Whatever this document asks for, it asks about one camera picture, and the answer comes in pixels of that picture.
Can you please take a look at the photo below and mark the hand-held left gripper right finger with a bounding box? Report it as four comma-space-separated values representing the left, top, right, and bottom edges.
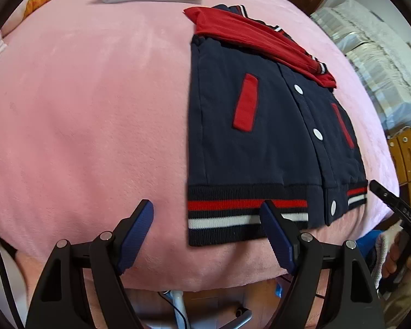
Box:
259, 199, 386, 329

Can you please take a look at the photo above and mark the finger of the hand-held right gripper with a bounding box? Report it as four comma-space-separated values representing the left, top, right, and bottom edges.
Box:
369, 179, 411, 239

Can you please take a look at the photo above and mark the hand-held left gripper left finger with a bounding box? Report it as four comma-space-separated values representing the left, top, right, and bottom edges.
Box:
25, 199, 155, 329

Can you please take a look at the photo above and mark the navy and red baseball jacket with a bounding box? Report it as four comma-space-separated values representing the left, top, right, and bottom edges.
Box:
183, 4, 369, 247

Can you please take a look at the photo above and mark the person's right forearm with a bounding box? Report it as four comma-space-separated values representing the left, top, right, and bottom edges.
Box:
380, 286, 411, 329

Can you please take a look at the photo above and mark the blue cloth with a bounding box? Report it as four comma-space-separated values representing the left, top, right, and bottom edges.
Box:
358, 230, 381, 271

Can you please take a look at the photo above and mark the wooden drawer cabinet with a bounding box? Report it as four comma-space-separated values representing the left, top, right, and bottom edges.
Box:
385, 127, 411, 209

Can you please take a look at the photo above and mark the white stand pole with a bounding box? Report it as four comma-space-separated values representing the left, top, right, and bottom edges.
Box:
159, 290, 192, 329

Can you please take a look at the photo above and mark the grey metal leg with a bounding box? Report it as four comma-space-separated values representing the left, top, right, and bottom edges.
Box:
219, 310, 254, 329

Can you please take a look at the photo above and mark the pink plush bed blanket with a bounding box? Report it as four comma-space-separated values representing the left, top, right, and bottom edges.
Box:
0, 0, 401, 287

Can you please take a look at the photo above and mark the lace-covered furniture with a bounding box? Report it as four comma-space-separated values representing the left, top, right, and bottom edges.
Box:
310, 0, 411, 131

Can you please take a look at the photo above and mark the cartoon print pillow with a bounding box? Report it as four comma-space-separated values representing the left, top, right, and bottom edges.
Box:
0, 0, 105, 38

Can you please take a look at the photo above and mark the black cable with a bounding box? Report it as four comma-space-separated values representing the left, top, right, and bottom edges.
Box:
162, 291, 187, 329

